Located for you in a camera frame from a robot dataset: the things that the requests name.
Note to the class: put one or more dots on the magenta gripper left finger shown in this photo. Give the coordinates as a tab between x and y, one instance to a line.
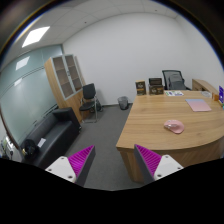
74	168

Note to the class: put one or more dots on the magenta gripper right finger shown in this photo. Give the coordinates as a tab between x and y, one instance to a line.
154	166

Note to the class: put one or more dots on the black leather sofa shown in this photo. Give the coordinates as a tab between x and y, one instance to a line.
60	128

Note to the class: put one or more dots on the white paper on sofa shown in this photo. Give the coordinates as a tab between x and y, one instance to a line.
41	142

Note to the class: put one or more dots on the wooden office desk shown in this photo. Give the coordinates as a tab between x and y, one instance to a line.
189	127

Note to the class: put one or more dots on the black visitor chair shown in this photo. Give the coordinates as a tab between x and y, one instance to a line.
89	99

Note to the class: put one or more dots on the grey mesh waste bin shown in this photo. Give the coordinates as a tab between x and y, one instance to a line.
123	102

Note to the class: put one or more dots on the white leaflet on desk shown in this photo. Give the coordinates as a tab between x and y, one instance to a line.
173	93

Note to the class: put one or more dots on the brown box right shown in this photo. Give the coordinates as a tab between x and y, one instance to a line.
155	86

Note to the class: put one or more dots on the brown box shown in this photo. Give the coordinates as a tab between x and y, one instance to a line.
155	86
140	87

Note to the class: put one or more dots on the brown box left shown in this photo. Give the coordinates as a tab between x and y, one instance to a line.
140	87

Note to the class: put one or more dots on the wooden glass-door cabinet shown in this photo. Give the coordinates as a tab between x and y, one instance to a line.
65	82

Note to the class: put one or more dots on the black mesh office chair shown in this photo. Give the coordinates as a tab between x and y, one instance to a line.
173	80

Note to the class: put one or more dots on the wooden side cabinet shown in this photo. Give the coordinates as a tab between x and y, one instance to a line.
201	85

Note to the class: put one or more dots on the purple box at edge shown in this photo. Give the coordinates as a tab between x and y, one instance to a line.
221	94

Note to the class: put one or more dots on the ceiling light panel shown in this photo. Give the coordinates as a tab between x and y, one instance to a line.
35	36

